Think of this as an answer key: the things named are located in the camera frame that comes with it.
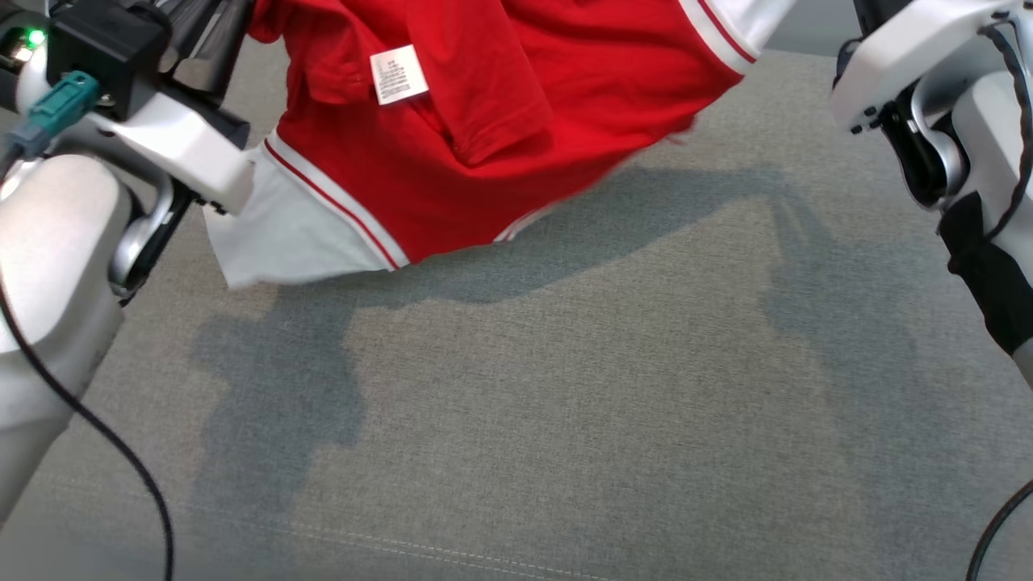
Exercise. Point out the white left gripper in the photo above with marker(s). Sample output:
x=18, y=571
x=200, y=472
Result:
x=186, y=153

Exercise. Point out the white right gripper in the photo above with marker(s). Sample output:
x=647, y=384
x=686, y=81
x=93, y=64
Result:
x=912, y=44

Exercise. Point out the red Bulls basketball jersey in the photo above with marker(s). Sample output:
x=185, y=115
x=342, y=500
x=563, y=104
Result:
x=524, y=121

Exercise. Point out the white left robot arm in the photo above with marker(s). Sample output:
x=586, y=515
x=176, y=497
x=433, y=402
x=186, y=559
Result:
x=48, y=242

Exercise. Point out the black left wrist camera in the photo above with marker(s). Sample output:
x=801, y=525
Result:
x=105, y=48

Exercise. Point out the teal left camera connector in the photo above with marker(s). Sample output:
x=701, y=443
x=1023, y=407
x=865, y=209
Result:
x=56, y=109

